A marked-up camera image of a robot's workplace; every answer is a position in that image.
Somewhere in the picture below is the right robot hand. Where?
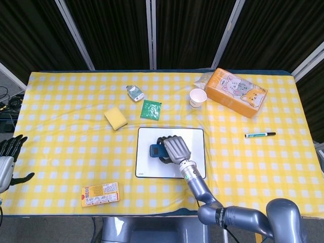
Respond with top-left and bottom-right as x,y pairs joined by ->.
156,136 -> 192,165

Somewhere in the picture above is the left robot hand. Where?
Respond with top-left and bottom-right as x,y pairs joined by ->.
0,134 -> 35,194

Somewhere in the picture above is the blue whiteboard eraser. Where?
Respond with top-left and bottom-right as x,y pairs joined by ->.
149,143 -> 169,159

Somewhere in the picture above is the green marker pen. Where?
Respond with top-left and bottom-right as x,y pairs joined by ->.
244,131 -> 277,139

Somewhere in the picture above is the yellow checkered tablecloth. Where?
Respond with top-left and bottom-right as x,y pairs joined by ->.
3,67 -> 324,217

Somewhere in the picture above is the green tea sachet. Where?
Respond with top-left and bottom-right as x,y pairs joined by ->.
140,99 -> 163,121

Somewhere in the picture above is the white paper cup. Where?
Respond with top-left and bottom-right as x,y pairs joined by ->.
189,88 -> 208,109

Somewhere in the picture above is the yellow sponge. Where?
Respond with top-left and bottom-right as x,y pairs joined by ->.
103,106 -> 129,131

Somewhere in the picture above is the grey green snack packet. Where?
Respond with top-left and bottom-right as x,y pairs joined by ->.
126,85 -> 145,102

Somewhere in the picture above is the clear plastic bag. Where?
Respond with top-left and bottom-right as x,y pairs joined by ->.
193,72 -> 213,90

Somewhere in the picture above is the grey robot torso base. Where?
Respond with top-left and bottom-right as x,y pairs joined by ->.
101,217 -> 211,243

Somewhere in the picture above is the orange cat tissue pack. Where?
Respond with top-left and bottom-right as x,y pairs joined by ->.
205,67 -> 268,119

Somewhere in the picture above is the yellow printed carton box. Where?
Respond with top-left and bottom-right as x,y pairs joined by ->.
81,182 -> 120,208

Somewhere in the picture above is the black folding screen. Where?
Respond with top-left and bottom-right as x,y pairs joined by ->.
0,0 -> 324,142

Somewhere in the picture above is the white whiteboard with black frame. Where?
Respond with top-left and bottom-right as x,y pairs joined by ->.
135,127 -> 207,180

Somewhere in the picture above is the black cables bundle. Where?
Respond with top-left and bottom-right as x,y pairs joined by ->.
0,86 -> 25,132

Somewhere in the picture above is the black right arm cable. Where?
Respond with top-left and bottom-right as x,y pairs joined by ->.
194,197 -> 241,243

